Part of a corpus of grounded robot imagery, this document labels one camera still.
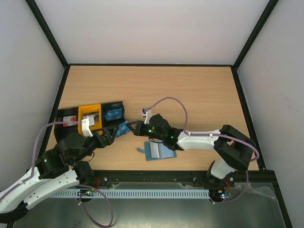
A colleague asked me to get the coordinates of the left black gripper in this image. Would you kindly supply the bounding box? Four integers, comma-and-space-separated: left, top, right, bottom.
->
71, 125, 120, 165

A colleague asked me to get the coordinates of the teal leather card holder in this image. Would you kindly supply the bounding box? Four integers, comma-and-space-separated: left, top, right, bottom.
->
137, 141, 177, 161

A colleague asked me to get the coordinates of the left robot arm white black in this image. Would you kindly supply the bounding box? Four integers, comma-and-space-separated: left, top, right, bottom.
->
0, 125, 118, 224

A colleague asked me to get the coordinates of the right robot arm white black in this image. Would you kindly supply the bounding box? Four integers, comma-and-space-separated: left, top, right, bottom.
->
127, 114, 259, 186

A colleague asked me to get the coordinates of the blue card in tray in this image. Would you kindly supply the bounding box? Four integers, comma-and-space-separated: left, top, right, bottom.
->
105, 108, 123, 121

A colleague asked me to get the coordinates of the red white card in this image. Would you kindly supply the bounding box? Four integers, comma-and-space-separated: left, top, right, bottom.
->
63, 115, 77, 127

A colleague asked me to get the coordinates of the yellow tray middle compartment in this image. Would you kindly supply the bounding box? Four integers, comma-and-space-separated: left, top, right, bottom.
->
77, 104, 103, 135

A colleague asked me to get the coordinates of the black tray right compartment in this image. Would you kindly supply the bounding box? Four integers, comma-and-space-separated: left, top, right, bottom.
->
101, 101, 125, 128

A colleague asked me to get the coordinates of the black tray compartment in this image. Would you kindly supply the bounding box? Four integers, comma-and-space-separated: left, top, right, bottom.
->
101, 101, 125, 128
54, 107, 78, 142

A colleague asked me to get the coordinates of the black tray left compartment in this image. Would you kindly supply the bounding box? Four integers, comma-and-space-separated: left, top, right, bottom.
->
54, 107, 78, 142

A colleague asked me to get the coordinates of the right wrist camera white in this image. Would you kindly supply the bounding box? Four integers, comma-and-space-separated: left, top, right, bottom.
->
142, 108, 152, 124

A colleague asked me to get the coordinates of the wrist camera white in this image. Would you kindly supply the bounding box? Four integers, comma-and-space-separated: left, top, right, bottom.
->
142, 108, 152, 124
81, 115, 95, 137

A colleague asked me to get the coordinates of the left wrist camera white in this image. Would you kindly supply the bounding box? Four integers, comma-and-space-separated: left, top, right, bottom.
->
81, 115, 95, 137

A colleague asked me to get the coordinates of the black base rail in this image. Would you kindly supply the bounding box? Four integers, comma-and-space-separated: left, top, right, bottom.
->
23, 168, 276, 188

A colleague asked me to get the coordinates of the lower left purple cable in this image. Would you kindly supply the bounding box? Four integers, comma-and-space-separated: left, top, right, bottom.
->
76, 184, 114, 227

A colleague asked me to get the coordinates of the light blue slotted cable duct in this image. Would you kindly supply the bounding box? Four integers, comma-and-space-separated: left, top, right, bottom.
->
51, 189, 209, 199

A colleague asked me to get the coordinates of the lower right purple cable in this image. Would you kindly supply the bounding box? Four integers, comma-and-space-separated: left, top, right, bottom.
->
210, 171, 249, 206

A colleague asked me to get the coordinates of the black aluminium frame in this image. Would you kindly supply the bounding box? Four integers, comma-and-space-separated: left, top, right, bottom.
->
26, 0, 292, 228

